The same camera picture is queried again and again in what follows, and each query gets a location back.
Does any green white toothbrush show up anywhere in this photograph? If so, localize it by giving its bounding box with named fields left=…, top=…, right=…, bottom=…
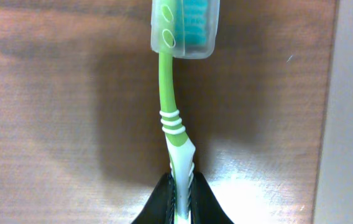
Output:
left=150, top=0, right=221, bottom=223

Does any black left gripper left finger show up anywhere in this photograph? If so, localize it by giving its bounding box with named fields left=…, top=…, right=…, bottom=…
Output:
left=132, top=173, right=175, bottom=224

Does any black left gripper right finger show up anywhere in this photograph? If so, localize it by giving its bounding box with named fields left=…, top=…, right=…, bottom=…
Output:
left=190, top=171, right=234, bottom=224

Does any white open cardboard box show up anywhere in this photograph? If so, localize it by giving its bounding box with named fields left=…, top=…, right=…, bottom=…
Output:
left=313, top=0, right=353, bottom=223

